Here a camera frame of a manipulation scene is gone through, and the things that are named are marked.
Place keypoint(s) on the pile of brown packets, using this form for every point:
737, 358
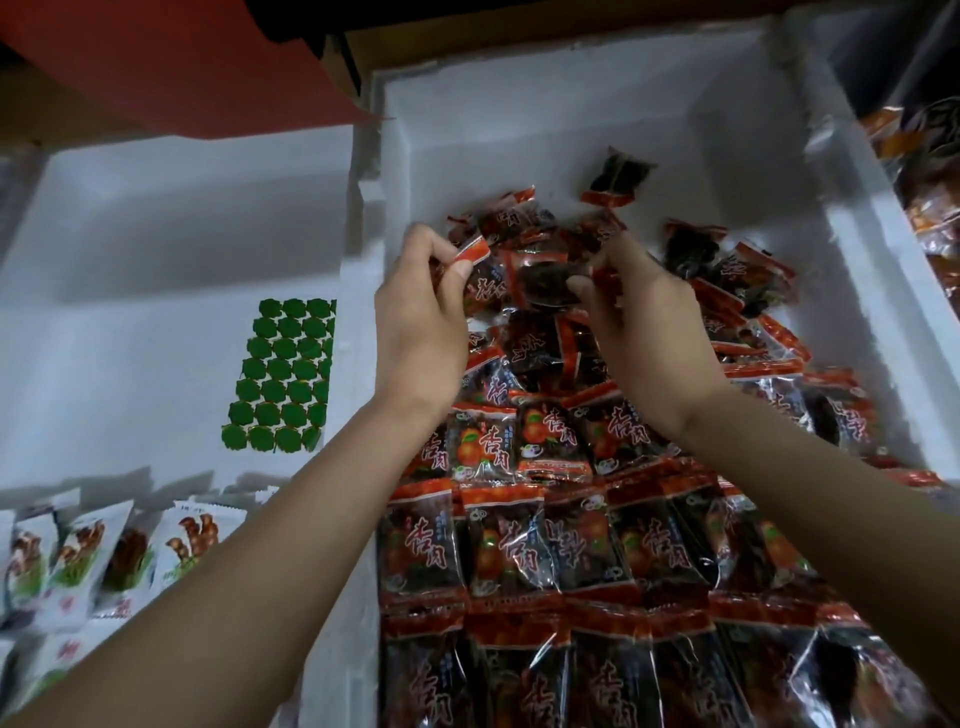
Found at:
923, 180

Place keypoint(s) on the person's left hand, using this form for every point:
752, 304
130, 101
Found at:
420, 330

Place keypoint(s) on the person's right forearm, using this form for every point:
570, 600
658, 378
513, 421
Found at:
840, 540

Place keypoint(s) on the pile of dark red packets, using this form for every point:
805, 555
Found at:
600, 510

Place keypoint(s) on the green leaf-pattern sheet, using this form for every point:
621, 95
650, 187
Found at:
282, 375

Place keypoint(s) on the dark red snack packet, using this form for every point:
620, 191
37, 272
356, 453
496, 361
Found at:
483, 278
540, 282

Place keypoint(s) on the person's left forearm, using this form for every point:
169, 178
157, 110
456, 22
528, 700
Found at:
225, 593

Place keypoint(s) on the red scalloped sign yellow lettering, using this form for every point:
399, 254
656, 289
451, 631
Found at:
180, 60

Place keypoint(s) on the black metal guard rail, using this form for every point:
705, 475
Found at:
390, 12

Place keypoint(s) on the pile of white printed packets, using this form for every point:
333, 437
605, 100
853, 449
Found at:
98, 563

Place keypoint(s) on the person's right hand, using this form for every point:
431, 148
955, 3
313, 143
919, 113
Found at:
653, 338

